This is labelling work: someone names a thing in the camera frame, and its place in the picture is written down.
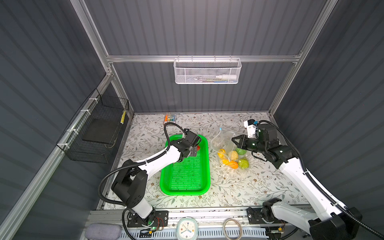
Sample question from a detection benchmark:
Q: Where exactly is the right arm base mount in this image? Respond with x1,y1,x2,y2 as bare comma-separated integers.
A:
246,206,287,224

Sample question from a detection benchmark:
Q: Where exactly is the black wire basket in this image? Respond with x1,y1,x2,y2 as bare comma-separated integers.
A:
57,90,130,164

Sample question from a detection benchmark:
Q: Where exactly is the white desk clock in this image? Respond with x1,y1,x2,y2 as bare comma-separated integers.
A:
176,217,199,240

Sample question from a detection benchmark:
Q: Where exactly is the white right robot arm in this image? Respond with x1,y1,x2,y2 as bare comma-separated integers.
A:
232,119,384,240

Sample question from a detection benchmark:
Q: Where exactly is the orange carrot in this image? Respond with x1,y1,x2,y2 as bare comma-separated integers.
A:
222,160,239,169

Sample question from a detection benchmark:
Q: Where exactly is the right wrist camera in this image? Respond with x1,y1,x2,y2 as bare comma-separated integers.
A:
244,119,259,138

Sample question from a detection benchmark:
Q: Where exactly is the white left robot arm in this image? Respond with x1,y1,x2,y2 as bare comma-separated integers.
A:
98,123,202,225

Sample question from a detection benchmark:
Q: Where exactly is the yellow pear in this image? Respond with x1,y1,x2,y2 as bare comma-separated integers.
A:
218,149,228,159

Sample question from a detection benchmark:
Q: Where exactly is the coloured marker pack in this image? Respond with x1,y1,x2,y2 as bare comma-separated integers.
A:
164,113,176,124

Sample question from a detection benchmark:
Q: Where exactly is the coiled beige cable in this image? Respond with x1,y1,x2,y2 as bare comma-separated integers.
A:
221,218,243,240

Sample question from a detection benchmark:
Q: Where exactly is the grey cloth pouch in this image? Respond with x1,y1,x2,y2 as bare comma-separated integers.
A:
85,223,122,240

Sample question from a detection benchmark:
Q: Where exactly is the white wire mesh basket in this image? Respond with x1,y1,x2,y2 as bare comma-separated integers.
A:
173,57,242,85

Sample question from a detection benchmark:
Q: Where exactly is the green plastic tray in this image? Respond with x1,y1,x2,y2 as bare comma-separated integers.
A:
160,135,211,196

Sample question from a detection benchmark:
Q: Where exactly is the clear zip top bag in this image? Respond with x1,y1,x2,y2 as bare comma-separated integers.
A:
211,128,251,170

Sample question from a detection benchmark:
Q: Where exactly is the green guava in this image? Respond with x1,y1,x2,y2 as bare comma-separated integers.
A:
238,158,250,169

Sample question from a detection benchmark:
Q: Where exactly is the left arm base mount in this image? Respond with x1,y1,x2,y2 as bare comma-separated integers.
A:
127,210,169,228

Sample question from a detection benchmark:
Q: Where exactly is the yellow tag on basket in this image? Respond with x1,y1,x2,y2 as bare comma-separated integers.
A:
120,110,126,125

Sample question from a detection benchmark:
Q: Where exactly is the green round fruit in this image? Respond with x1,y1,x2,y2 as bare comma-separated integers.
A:
236,148,247,156

